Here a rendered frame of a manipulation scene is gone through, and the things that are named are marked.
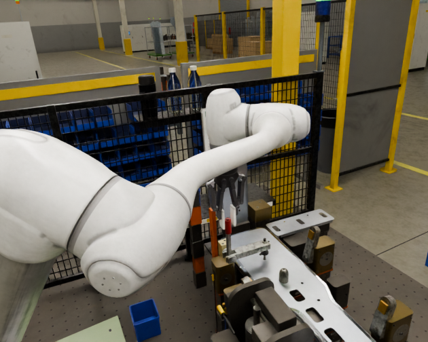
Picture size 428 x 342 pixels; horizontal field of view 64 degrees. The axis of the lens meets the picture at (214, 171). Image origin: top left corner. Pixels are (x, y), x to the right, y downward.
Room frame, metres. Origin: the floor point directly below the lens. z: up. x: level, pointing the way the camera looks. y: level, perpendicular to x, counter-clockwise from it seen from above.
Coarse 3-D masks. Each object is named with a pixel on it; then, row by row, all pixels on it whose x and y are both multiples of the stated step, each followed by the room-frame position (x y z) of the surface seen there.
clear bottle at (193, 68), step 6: (192, 66) 1.62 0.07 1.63; (192, 72) 1.62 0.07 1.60; (192, 78) 1.61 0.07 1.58; (198, 78) 1.62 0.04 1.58; (192, 84) 1.60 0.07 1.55; (198, 84) 1.61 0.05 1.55; (192, 96) 1.60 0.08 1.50; (198, 96) 1.61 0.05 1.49; (198, 102) 1.60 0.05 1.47; (192, 108) 1.60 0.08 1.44; (198, 108) 1.60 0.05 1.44
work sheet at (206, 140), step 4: (204, 108) 1.54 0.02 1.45; (200, 112) 1.55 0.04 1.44; (204, 112) 1.54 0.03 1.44; (204, 116) 1.54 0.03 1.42; (204, 120) 1.54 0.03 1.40; (204, 124) 1.54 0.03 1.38; (204, 128) 1.54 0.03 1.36; (204, 132) 1.54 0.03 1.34; (204, 136) 1.54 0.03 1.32; (208, 136) 1.54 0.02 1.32; (204, 140) 1.54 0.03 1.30; (208, 140) 1.54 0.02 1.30; (204, 144) 1.54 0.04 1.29; (208, 144) 1.54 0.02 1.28; (204, 148) 1.54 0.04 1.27; (208, 148) 1.54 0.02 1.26
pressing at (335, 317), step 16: (240, 240) 1.16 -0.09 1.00; (256, 240) 1.15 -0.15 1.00; (272, 240) 1.14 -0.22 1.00; (256, 256) 1.05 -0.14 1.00; (272, 256) 1.04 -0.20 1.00; (288, 256) 1.04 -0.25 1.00; (240, 272) 0.98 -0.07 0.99; (256, 272) 0.96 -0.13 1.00; (272, 272) 0.96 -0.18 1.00; (304, 272) 0.95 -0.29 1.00; (288, 288) 0.87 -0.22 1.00; (304, 288) 0.87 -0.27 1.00; (320, 288) 0.87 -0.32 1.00; (288, 304) 0.81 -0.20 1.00; (304, 304) 0.80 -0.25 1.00; (320, 304) 0.80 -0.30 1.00; (336, 304) 0.80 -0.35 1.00; (304, 320) 0.74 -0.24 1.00; (336, 320) 0.74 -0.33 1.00; (352, 320) 0.73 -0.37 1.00; (320, 336) 0.68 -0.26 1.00; (352, 336) 0.68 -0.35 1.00; (368, 336) 0.68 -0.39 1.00
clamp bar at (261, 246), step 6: (264, 240) 1.03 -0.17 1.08; (240, 246) 1.02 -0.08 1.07; (246, 246) 1.01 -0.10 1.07; (252, 246) 1.01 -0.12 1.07; (258, 246) 1.01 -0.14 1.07; (264, 246) 1.01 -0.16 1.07; (222, 252) 0.99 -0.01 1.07; (234, 252) 1.00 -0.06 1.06; (240, 252) 0.98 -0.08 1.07; (246, 252) 0.99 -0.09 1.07; (252, 252) 0.99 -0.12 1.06; (258, 252) 1.00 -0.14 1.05; (264, 252) 1.02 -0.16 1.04; (240, 258) 0.98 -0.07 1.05
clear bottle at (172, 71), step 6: (174, 72) 1.59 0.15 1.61; (168, 78) 1.58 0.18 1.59; (174, 78) 1.58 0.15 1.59; (168, 84) 1.57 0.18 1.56; (174, 84) 1.57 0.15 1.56; (180, 84) 1.59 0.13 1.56; (174, 96) 1.57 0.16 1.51; (180, 96) 1.58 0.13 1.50; (168, 102) 1.58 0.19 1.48; (174, 102) 1.56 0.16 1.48; (180, 102) 1.58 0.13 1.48; (174, 108) 1.56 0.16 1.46; (180, 108) 1.57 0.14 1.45
